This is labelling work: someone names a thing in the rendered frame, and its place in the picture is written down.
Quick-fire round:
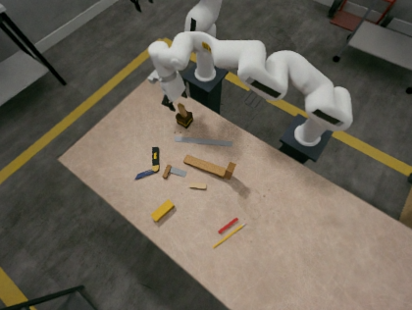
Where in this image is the grey flat bar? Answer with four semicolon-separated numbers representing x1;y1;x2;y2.
174;136;232;147

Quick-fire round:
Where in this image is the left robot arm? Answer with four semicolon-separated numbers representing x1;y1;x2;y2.
147;31;352;146

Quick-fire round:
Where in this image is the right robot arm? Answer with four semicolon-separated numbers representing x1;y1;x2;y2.
184;0;223;81

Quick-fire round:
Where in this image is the black sliding bevel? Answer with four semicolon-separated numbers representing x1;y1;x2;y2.
134;146;159;180

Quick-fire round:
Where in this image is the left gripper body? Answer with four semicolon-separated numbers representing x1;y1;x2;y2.
160;71;185;102

